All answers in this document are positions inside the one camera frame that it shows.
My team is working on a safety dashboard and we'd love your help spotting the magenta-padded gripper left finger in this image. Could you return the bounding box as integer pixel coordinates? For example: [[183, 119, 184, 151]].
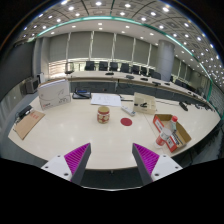
[[40, 142, 92, 186]]

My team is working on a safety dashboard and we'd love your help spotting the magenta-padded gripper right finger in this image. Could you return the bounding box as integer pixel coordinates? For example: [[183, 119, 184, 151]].
[[131, 142, 184, 186]]

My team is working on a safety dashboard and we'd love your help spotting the clear red-capped water bottle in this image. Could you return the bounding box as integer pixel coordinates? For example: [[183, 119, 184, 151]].
[[154, 115, 179, 149]]

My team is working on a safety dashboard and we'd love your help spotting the open brown cardboard box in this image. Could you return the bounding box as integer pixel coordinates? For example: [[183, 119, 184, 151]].
[[152, 113, 193, 154]]

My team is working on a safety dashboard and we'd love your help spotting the flat round red coaster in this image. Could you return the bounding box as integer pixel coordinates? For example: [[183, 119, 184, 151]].
[[120, 117, 134, 127]]

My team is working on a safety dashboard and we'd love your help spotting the red and cream mug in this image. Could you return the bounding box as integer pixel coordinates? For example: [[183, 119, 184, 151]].
[[96, 105, 111, 125]]

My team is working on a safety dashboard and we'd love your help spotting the white remote control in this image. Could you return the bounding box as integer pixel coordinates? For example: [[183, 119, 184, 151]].
[[120, 105, 137, 117]]

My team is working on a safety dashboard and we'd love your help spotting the brown paper envelope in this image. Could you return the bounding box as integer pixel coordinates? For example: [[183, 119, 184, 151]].
[[14, 109, 46, 141]]

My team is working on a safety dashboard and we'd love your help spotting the beige divided organizer box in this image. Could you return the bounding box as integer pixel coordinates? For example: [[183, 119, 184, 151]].
[[132, 92, 158, 116]]

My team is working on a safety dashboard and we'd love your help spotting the black pen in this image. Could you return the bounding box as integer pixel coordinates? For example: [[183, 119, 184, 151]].
[[118, 94, 134, 102]]

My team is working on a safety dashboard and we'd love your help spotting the black desk microphone base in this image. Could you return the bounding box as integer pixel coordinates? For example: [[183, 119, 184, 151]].
[[178, 101, 189, 112]]

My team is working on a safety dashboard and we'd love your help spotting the black desk phone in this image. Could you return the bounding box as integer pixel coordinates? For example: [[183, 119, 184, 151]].
[[72, 87, 92, 100]]

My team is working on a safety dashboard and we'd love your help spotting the white paper sheet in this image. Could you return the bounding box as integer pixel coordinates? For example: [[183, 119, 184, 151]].
[[90, 92, 123, 108]]

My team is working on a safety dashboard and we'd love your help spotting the white printed carton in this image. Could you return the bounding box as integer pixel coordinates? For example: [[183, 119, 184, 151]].
[[37, 78, 72, 111]]

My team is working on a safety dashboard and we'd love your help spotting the small black device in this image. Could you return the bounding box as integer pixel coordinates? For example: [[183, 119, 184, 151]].
[[14, 104, 34, 120]]

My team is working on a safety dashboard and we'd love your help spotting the long curved conference desk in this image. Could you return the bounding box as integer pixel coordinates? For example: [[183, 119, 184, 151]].
[[43, 69, 214, 111]]

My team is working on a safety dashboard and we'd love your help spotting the grey box monitor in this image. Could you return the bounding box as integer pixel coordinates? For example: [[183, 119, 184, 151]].
[[23, 77, 40, 95]]

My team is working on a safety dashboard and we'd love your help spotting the row of black office chairs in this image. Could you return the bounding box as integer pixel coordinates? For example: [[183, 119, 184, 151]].
[[64, 60, 188, 88]]

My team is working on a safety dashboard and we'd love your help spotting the group of ceiling lights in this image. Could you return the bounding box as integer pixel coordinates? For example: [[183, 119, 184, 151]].
[[19, 0, 224, 78]]

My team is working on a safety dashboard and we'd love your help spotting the black handled tool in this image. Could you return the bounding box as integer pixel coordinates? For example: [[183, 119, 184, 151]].
[[134, 102, 149, 109]]

